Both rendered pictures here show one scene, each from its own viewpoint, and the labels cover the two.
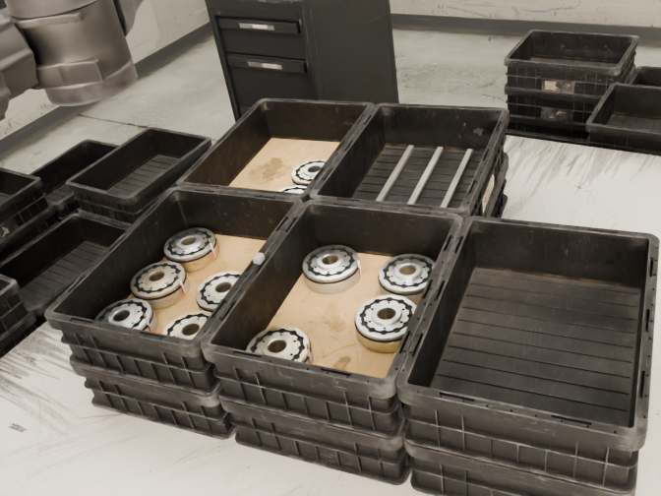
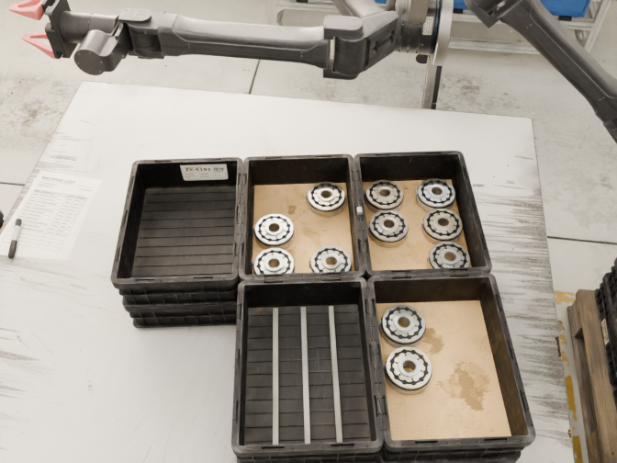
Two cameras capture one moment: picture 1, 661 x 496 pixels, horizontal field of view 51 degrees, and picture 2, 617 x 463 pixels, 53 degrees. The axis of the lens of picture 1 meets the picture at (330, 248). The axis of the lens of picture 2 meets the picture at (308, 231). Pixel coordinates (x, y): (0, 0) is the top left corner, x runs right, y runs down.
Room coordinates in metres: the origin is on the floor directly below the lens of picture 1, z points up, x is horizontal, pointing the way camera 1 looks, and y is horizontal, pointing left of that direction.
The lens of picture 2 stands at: (1.72, -0.48, 2.14)
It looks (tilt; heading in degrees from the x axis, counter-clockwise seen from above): 53 degrees down; 150
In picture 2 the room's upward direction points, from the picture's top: 1 degrees counter-clockwise
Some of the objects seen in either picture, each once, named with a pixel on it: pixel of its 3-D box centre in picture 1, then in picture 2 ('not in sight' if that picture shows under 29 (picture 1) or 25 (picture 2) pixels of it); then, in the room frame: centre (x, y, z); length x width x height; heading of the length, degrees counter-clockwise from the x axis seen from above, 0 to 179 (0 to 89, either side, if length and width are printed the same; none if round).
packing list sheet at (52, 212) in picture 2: not in sight; (50, 212); (0.31, -0.57, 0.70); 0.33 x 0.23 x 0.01; 142
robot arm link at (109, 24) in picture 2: not in sight; (106, 32); (0.67, -0.31, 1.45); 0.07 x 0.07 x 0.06; 52
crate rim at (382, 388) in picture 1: (341, 281); (300, 214); (0.85, -0.01, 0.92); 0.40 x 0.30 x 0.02; 152
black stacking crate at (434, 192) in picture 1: (416, 177); (305, 368); (1.21, -0.20, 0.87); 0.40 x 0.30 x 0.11; 152
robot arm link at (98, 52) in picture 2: not in sight; (117, 46); (0.72, -0.30, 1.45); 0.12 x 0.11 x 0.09; 52
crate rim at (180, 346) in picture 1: (183, 258); (417, 210); (1.00, 0.26, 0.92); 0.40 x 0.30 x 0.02; 152
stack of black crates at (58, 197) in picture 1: (89, 208); not in sight; (2.31, 0.87, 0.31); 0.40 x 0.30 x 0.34; 142
